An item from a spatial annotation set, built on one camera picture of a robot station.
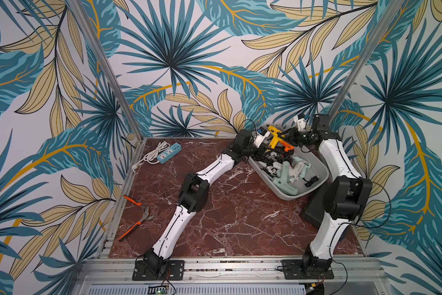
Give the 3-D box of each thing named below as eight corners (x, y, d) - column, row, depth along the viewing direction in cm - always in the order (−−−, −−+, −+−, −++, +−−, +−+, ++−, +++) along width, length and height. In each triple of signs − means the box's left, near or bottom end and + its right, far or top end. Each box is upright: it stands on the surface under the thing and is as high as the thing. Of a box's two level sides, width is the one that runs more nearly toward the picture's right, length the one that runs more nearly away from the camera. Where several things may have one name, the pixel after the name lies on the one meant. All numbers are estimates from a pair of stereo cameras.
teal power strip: (157, 160, 110) (155, 157, 108) (179, 145, 118) (178, 142, 115) (160, 164, 109) (159, 160, 106) (183, 148, 116) (182, 145, 114)
